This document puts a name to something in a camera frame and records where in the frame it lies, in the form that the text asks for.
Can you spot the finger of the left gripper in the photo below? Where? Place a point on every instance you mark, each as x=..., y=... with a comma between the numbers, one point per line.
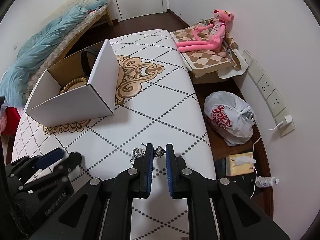
x=63, y=168
x=43, y=162

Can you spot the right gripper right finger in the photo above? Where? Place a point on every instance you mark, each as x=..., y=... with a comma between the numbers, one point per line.
x=174, y=165

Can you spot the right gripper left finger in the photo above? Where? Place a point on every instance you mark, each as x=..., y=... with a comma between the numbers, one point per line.
x=143, y=162

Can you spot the white cardboard box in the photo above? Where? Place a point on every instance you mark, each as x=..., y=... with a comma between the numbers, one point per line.
x=63, y=94

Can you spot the black wrist watch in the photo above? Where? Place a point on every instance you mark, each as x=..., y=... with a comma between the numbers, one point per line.
x=85, y=59

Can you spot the red bed sheet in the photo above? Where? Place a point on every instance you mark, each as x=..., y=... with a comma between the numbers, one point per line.
x=10, y=121

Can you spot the yellow tissue box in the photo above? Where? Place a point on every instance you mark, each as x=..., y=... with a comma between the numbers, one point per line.
x=239, y=164

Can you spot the patterned white tablecloth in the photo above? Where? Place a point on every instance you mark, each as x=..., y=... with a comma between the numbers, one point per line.
x=156, y=103

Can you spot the white plastic bag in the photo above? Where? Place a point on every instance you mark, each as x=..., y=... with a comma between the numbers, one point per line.
x=230, y=116

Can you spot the light blue duvet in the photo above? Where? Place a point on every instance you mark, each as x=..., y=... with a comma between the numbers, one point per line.
x=35, y=51

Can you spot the white plastic bottle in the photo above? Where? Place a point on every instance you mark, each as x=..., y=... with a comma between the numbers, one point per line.
x=264, y=182

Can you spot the pink panther plush toy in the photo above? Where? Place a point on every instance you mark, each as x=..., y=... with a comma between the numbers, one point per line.
x=222, y=20

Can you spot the bed with patterned mattress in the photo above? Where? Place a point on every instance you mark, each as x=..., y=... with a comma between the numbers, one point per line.
x=97, y=14

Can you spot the white wall power strip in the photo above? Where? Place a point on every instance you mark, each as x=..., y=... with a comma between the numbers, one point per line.
x=268, y=91

